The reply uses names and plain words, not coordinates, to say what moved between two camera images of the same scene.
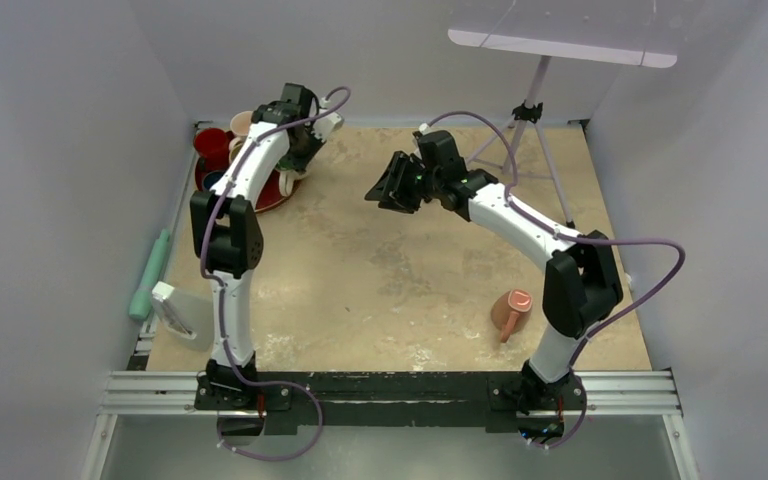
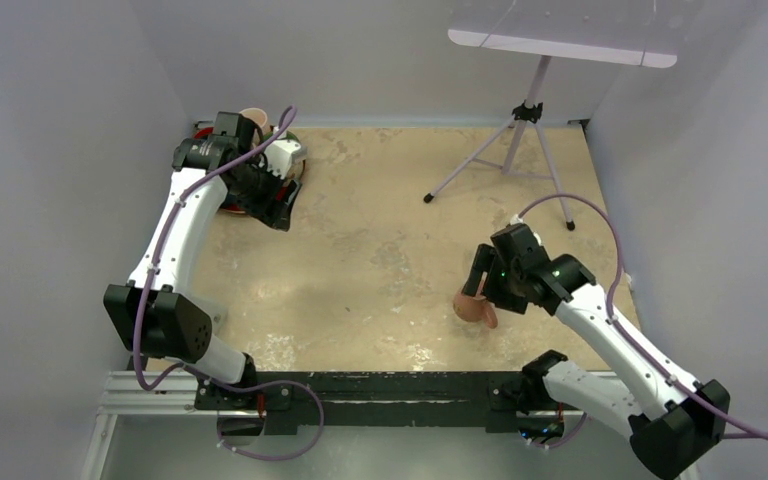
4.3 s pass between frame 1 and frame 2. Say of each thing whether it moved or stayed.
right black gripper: moved
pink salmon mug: moved
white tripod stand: stayed
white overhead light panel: stayed
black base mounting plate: stayed
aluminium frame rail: stayed
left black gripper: moved
